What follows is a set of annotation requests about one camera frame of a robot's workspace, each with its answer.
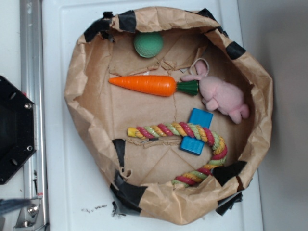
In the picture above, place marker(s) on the white plastic tray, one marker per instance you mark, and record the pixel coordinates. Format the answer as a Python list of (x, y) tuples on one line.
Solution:
[(79, 198)]

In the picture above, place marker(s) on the aluminium extrusion rail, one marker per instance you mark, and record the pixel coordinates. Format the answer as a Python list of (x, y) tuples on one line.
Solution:
[(35, 217)]

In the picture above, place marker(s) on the orange plastic toy carrot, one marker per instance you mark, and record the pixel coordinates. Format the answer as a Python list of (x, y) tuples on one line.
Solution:
[(156, 85)]

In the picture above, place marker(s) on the brown paper bag bin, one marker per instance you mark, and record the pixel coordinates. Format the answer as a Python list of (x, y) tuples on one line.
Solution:
[(139, 172)]

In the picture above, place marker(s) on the pink plush bunny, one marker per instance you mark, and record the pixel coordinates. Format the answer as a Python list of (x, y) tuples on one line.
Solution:
[(218, 94)]

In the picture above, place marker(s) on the green rubber ball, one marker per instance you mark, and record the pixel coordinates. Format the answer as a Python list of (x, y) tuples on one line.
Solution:
[(148, 44)]

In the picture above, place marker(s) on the multicolour braided rope toy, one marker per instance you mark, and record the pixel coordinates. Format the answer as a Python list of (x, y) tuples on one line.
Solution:
[(188, 130)]

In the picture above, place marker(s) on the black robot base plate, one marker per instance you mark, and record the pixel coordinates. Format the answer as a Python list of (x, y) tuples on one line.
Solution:
[(17, 134)]

